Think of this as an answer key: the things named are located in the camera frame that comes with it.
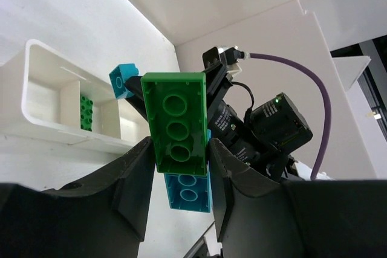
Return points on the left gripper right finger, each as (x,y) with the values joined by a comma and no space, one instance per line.
(257,217)

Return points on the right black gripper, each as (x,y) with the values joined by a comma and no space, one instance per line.
(265,138)

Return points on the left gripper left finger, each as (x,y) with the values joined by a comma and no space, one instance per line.
(103,214)

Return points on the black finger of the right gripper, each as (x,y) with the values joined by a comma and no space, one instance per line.
(133,85)

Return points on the small cyan lego cube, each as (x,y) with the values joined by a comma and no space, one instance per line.
(119,75)

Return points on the green long lego brick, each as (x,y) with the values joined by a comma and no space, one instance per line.
(177,116)

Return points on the cyan lego brick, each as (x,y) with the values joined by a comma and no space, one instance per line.
(189,192)

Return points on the white three-compartment tray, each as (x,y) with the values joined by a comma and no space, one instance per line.
(52,105)

